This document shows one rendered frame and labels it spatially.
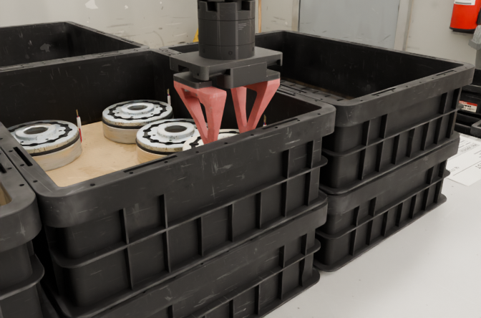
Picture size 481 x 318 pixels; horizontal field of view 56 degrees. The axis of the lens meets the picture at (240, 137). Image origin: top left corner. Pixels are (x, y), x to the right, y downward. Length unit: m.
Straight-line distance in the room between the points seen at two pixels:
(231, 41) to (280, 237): 0.20
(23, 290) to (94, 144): 0.34
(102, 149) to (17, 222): 0.33
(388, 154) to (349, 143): 0.09
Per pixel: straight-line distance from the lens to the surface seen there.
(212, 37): 0.44
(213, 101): 0.43
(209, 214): 0.41
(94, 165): 0.60
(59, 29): 1.12
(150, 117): 0.65
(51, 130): 0.62
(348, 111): 0.49
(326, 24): 3.87
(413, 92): 0.58
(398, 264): 0.65
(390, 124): 0.58
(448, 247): 0.70
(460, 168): 0.94
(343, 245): 0.60
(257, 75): 0.45
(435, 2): 3.40
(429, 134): 0.68
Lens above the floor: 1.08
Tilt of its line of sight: 23 degrees down
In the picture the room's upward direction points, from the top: straight up
